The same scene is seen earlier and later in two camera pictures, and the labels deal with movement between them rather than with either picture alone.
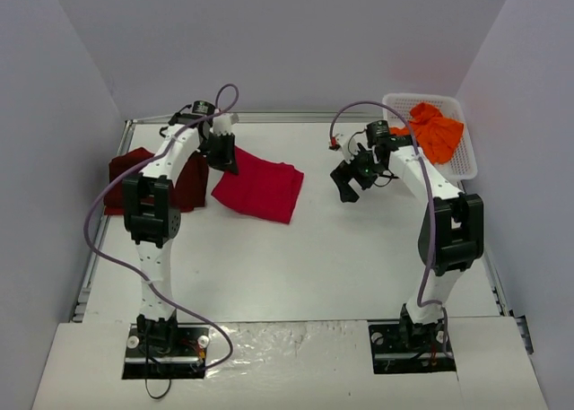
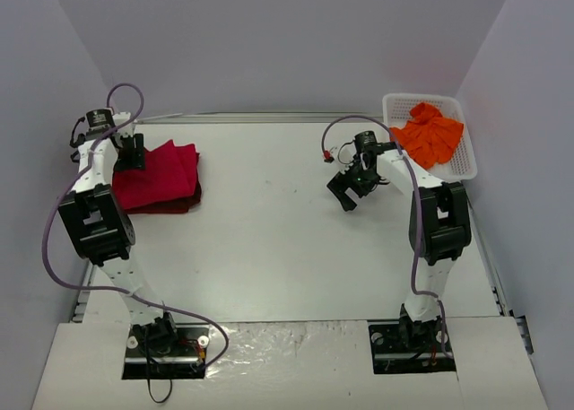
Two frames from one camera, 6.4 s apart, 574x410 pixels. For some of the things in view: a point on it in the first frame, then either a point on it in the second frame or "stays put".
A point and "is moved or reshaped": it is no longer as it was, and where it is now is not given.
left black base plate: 155,351 stays put
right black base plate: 405,348 stays put
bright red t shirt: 262,187 is moved or reshaped
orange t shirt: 435,133 stays put
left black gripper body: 222,154 to 132,157
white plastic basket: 462,166 stays put
